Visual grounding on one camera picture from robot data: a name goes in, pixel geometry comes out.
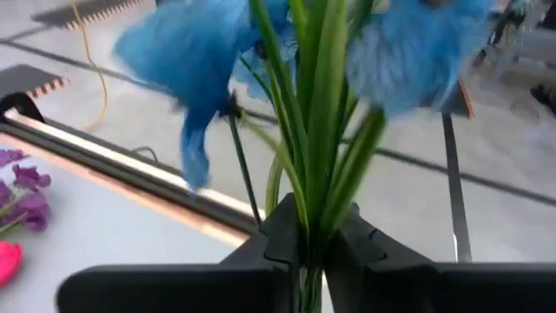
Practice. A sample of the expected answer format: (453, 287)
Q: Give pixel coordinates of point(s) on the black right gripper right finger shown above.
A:
(434, 289)

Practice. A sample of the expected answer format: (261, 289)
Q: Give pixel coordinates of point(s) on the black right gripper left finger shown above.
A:
(174, 289)

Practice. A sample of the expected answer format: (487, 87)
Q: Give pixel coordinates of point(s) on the black mat with striped edge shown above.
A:
(78, 11)
(21, 79)

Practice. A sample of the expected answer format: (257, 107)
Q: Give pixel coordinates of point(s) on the blue artificial flower bunch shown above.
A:
(321, 130)

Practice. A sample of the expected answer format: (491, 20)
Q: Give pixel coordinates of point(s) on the black table frame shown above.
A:
(108, 168)

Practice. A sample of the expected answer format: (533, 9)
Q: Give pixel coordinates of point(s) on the red artificial tulip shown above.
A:
(8, 261)

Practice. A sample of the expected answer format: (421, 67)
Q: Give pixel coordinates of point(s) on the purple artificial flower bunch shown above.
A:
(30, 208)

